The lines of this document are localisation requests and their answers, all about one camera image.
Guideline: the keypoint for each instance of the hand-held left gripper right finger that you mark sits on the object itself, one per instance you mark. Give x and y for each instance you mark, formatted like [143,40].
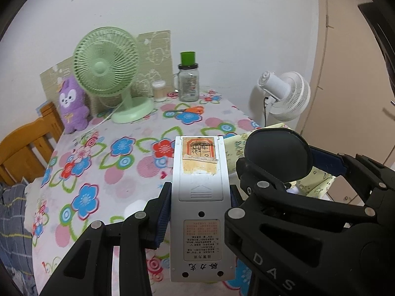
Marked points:
[234,195]

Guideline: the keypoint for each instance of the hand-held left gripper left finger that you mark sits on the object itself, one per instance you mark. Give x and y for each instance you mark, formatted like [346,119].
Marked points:
[163,219]

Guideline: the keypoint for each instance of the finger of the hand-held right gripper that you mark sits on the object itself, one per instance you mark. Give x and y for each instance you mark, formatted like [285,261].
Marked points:
[330,162]
[268,197]

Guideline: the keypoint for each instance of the yellow patterned storage box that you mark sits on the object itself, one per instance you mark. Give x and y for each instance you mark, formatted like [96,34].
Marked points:
[317,182]

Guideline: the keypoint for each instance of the white remote control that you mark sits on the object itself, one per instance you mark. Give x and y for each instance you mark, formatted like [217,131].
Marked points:
[200,209]

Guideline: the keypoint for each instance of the black round disc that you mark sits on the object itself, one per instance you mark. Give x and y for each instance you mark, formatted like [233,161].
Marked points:
[277,154]

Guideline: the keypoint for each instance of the floral tablecloth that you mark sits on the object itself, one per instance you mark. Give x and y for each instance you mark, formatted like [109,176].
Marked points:
[123,185]

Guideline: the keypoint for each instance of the white fan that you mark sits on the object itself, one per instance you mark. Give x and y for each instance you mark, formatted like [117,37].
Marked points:
[290,95]

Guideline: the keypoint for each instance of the beige cabinet door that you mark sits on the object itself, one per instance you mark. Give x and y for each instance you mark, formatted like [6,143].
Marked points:
[339,67]

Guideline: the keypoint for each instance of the orange scissors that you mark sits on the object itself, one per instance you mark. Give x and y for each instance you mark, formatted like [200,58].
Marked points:
[193,110]

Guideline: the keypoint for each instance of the glass jar with green lid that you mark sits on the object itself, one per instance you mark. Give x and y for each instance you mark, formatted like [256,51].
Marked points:
[189,83]

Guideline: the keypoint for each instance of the cotton swab container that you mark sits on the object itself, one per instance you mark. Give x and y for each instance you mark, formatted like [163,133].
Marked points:
[159,91]

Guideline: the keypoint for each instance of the dark panel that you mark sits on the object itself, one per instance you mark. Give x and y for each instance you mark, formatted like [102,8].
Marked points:
[381,27]

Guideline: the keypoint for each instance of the purple plush toy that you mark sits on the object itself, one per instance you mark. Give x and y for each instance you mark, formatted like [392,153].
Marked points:
[74,104]

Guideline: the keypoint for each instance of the grey plaid blanket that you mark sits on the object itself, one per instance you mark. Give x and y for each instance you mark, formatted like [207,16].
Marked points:
[14,237]

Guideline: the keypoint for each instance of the wooden chair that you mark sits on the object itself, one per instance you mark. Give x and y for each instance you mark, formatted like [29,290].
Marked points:
[21,148]

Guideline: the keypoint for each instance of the green desk fan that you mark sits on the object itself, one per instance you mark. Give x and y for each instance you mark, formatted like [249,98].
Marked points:
[105,64]

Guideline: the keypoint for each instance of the blue paper sheet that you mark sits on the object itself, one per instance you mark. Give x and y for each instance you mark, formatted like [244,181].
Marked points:
[40,106]

